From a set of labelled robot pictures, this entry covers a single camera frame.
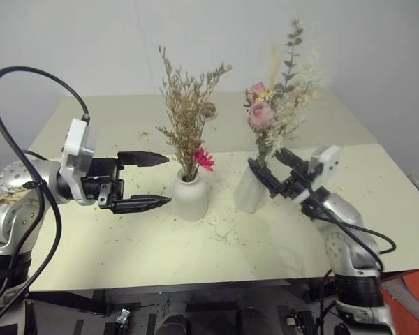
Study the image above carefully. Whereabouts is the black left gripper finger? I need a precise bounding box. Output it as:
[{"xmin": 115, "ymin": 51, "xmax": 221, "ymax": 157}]
[
  {"xmin": 117, "ymin": 151, "xmax": 170, "ymax": 169},
  {"xmin": 108, "ymin": 195, "xmax": 172, "ymax": 215}
]

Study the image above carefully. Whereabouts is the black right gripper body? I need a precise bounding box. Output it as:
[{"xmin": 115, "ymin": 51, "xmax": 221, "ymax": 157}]
[{"xmin": 274, "ymin": 163, "xmax": 323, "ymax": 202}]

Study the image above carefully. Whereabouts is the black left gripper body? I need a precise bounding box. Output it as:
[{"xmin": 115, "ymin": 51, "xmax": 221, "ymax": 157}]
[{"xmin": 77, "ymin": 157, "xmax": 126, "ymax": 211}]

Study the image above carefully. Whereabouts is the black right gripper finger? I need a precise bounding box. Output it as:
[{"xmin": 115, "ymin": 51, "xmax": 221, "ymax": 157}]
[
  {"xmin": 247, "ymin": 157, "xmax": 284, "ymax": 199},
  {"xmin": 275, "ymin": 147, "xmax": 311, "ymax": 172}
]

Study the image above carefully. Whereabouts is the ribbed white vase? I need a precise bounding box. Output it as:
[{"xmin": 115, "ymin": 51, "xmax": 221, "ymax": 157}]
[{"xmin": 233, "ymin": 166, "xmax": 268, "ymax": 214}]

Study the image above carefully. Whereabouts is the round white vase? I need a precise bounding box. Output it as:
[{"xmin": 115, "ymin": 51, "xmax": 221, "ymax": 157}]
[{"xmin": 172, "ymin": 172, "xmax": 209, "ymax": 222}]

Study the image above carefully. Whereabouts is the pink rose eucalyptus bouquet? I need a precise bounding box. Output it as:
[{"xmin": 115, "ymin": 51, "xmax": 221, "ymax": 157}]
[{"xmin": 243, "ymin": 17, "xmax": 324, "ymax": 169}]

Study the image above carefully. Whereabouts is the brown dried bouquet, pink gerbera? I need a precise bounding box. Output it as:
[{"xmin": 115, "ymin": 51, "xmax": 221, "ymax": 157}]
[{"xmin": 156, "ymin": 45, "xmax": 233, "ymax": 183}]

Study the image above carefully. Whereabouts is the dark rounded shape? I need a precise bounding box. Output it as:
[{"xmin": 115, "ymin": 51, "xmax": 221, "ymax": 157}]
[{"xmin": 158, "ymin": 313, "xmax": 190, "ymax": 335}]

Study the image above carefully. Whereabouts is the orange fabric object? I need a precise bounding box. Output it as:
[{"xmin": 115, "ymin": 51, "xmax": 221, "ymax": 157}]
[{"xmin": 379, "ymin": 267, "xmax": 419, "ymax": 335}]

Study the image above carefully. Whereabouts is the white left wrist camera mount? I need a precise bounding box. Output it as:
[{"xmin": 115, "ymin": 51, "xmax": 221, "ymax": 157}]
[{"xmin": 60, "ymin": 117, "xmax": 99, "ymax": 186}]

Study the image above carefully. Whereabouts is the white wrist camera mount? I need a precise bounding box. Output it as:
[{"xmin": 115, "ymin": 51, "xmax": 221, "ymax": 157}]
[
  {"xmin": 307, "ymin": 145, "xmax": 344, "ymax": 188},
  {"xmin": 60, "ymin": 117, "xmax": 99, "ymax": 186}
]

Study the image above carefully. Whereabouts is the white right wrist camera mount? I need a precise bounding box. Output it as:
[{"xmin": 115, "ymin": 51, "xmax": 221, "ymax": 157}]
[{"xmin": 307, "ymin": 145, "xmax": 344, "ymax": 188}]

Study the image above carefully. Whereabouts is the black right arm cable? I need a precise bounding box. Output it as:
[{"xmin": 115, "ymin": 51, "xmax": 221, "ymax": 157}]
[{"xmin": 305, "ymin": 179, "xmax": 397, "ymax": 317}]

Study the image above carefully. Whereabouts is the grey strap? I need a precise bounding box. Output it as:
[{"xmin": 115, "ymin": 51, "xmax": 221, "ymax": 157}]
[{"xmin": 380, "ymin": 275, "xmax": 419, "ymax": 331}]

